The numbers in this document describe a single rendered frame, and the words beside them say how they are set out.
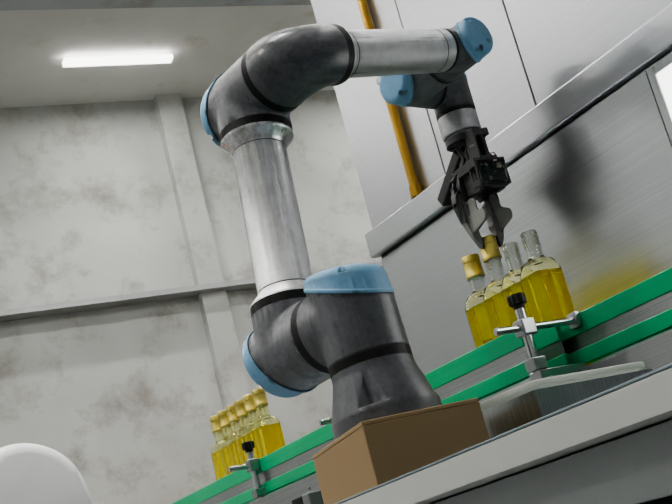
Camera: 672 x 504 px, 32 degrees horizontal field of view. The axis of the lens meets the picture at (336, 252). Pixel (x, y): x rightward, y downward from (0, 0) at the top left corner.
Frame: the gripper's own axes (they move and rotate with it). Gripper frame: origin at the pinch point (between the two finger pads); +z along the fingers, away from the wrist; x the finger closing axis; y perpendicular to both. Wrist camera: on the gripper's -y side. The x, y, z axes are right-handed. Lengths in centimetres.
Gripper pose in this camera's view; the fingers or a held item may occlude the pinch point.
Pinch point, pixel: (487, 242)
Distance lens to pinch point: 218.5
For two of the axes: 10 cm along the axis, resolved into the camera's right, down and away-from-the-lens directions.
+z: 2.5, 9.3, -2.6
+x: 8.5, -0.8, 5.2
